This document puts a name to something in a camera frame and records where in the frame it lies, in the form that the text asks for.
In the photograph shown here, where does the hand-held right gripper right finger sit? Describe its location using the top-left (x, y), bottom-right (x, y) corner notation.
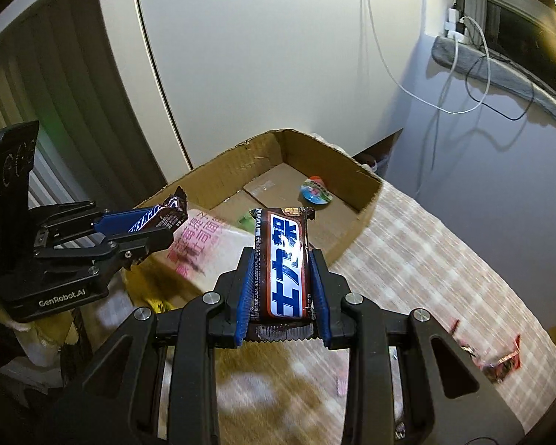
top-left (308, 248), bottom-right (531, 445)

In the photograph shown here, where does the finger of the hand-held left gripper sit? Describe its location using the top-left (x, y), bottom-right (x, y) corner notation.
top-left (34, 199), bottom-right (187, 247)
top-left (32, 228), bottom-right (175, 270)

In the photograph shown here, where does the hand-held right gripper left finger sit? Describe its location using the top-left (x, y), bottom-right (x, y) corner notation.
top-left (42, 247), bottom-right (260, 445)

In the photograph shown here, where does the brown chocolate bar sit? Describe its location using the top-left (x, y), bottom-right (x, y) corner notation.
top-left (128, 187), bottom-right (189, 235)
top-left (250, 207), bottom-right (317, 342)

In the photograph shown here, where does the sliced bread packet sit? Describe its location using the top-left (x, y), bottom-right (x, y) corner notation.
top-left (156, 208), bottom-right (257, 294)

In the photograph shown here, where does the colourful jelly cup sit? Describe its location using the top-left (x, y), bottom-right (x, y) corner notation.
top-left (298, 175), bottom-right (335, 206)

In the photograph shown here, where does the brown cardboard box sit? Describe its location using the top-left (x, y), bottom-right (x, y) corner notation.
top-left (132, 128), bottom-right (383, 266)

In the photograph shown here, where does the plaid blanket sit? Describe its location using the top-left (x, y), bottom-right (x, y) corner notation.
top-left (212, 178), bottom-right (556, 445)

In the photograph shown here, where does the dark red snack packet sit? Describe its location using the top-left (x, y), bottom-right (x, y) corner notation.
top-left (473, 334), bottom-right (523, 384)

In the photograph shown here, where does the white wardrobe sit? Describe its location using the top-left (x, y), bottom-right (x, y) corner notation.
top-left (94, 0), bottom-right (458, 171)

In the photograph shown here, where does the grey windowsill mat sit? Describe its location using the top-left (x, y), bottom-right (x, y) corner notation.
top-left (433, 34), bottom-right (556, 131)

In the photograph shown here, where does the white charger plug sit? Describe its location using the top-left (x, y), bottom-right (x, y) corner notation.
top-left (446, 6), bottom-right (465, 33)

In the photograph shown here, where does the white cable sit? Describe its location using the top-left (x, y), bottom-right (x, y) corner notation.
top-left (358, 0), bottom-right (493, 115)

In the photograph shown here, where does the black cable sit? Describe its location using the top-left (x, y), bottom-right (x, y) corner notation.
top-left (464, 51), bottom-right (537, 122)

